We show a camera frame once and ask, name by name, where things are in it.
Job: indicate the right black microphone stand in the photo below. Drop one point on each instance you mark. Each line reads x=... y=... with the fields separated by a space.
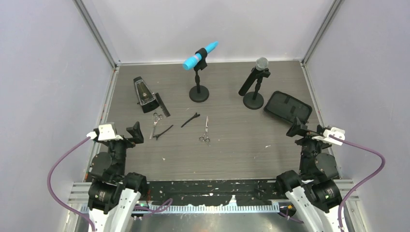
x=254 y=100

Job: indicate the black silver microphone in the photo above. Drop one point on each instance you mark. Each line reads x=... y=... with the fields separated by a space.
x=260 y=70

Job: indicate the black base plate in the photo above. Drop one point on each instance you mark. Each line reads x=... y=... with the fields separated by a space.
x=246 y=192

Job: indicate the aluminium rail front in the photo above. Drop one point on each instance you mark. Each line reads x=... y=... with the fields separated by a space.
x=79 y=195

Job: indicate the black metronome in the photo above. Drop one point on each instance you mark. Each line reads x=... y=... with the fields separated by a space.
x=146 y=98

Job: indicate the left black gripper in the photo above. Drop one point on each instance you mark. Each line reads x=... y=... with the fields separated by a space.
x=137 y=136

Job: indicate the black zip tool case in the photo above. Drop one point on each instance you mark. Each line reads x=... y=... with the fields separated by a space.
x=288 y=108

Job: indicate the blue microphone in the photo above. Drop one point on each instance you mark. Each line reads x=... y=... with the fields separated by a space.
x=198 y=60

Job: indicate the left black microphone stand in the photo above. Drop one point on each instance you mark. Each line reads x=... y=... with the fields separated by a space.
x=199 y=93

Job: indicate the black hair clip left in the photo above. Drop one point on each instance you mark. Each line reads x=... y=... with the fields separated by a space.
x=157 y=136

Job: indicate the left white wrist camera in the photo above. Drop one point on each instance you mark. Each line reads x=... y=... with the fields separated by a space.
x=107 y=132

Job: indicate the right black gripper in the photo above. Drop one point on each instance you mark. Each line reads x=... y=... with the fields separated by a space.
x=298 y=128

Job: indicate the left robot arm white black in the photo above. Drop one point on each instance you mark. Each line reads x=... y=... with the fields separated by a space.
x=113 y=193

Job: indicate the black hair clip centre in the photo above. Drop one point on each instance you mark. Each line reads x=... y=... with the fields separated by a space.
x=190 y=119

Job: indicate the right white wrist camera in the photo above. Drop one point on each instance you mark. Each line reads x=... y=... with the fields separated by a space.
x=332 y=136

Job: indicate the black microphone stand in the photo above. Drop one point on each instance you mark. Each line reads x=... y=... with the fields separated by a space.
x=254 y=100
x=199 y=93

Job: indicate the silver scissors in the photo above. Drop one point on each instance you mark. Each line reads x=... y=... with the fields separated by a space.
x=156 y=117
x=204 y=138

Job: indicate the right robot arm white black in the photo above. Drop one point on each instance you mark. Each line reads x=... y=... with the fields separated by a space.
x=312 y=190

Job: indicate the black hair clip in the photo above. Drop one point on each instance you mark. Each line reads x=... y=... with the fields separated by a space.
x=190 y=119
x=157 y=136

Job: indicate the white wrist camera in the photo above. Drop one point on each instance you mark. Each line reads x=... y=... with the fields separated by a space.
x=332 y=136
x=107 y=132

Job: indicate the black comb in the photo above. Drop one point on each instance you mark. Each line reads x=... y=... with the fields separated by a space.
x=162 y=105

